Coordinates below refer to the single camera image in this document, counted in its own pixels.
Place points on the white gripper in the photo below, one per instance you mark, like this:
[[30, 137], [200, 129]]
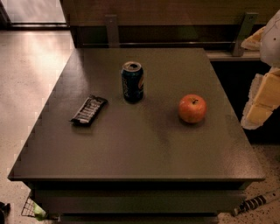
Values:
[[271, 44]]

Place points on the blue pepsi can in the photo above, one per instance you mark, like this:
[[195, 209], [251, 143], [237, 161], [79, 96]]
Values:
[[132, 81]]

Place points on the red apple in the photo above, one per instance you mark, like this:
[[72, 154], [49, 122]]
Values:
[[192, 108]]

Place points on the striped black white stick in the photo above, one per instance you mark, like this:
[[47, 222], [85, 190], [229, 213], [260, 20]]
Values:
[[257, 201]]

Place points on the black snack bar wrapper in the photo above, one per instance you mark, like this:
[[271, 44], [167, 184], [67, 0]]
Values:
[[89, 110]]

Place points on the black object at floor edge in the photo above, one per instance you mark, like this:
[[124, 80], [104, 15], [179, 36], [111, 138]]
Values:
[[4, 211]]

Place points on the metal rail with brackets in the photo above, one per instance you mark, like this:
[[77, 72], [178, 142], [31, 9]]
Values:
[[211, 37]]

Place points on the wire basket with green item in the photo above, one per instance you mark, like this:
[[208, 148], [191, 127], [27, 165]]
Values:
[[33, 210]]

